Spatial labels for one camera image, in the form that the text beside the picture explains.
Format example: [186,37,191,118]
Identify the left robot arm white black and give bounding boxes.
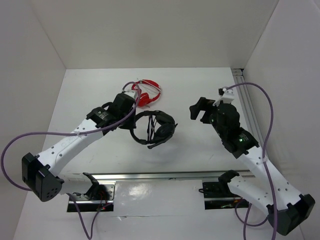
[22,90,138,202]

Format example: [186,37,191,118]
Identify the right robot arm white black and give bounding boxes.
[189,97,316,236]

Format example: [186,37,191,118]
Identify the red headphones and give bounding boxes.
[131,79,162,108]

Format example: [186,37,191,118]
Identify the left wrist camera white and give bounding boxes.
[123,90,138,100]

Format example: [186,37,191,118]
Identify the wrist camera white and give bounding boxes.
[213,87,235,106]
[123,90,138,100]

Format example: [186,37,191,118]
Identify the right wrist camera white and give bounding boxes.
[213,87,235,106]

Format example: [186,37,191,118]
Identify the aluminium rail right side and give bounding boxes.
[231,68,264,146]

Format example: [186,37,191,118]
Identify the aluminium rail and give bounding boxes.
[69,171,256,183]
[231,68,264,146]

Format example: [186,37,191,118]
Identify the aluminium rail front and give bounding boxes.
[69,171,256,183]

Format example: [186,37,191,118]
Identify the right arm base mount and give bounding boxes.
[198,181,249,210]

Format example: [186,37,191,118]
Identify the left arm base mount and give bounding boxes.
[66,172,116,213]

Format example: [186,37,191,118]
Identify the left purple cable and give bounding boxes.
[0,81,141,240]

